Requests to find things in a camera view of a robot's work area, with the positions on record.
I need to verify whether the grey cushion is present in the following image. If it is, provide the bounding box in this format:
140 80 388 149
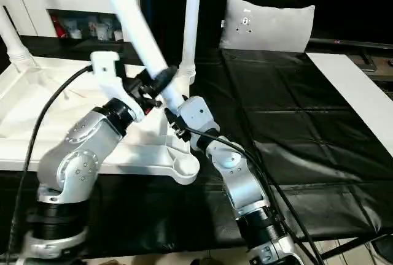
218 0 316 53

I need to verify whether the black table mat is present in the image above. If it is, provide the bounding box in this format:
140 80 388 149
17 34 393 260

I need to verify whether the white plastic table leg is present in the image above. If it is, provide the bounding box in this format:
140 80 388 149
0 6 37 73
178 0 203 87
91 0 189 119

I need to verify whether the black stand bar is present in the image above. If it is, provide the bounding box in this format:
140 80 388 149
319 232 389 260

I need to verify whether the white plastic table top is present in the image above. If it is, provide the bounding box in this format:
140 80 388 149
0 55 201 186

